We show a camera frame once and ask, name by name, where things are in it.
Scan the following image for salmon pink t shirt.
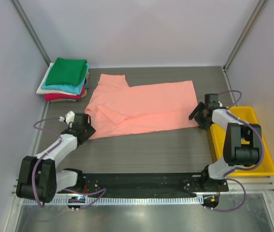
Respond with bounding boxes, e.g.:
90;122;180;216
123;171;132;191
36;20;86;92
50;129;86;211
85;74;198;140

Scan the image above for grey folded t shirt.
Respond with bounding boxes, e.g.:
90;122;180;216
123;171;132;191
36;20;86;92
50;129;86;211
65;74;90;101

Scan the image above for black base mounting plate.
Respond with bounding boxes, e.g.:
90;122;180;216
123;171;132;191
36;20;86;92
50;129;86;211
70;173;229;199

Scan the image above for yellow plastic bin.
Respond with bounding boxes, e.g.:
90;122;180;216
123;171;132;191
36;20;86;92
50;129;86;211
208;105;274;177

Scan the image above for aluminium frame post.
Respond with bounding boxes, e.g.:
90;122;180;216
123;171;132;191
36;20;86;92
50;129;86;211
10;0;51;65
223;0;270;71

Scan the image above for beige folded t shirt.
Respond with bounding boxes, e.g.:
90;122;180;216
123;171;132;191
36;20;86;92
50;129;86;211
77;73;89;99

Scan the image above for green folded t shirt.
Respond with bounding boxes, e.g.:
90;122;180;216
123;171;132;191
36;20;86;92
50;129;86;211
45;58;87;86

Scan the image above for cyan folded t shirt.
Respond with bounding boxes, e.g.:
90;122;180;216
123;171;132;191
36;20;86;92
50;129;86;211
36;62;89;96

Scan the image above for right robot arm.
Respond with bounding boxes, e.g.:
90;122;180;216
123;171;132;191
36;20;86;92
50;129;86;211
188;93;265;191

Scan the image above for red folded t shirt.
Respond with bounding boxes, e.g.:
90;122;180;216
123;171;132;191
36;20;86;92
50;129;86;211
44;84;87;102

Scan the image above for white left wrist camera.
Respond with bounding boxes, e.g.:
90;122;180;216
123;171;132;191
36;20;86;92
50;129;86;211
58;111;75;126

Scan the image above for slotted cable duct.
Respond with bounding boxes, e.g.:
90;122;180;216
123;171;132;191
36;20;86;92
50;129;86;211
23;196;204;206

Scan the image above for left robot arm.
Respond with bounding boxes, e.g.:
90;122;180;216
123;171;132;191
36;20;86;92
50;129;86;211
16;111;96;206

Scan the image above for right aluminium frame post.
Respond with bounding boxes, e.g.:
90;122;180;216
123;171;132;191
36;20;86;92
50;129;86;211
223;0;270;71

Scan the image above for left aluminium frame post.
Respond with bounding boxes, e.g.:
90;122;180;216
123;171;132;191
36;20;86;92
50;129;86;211
10;0;51;65

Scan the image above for white folded t shirt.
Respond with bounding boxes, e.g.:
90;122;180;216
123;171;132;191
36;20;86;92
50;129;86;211
36;62;75;95

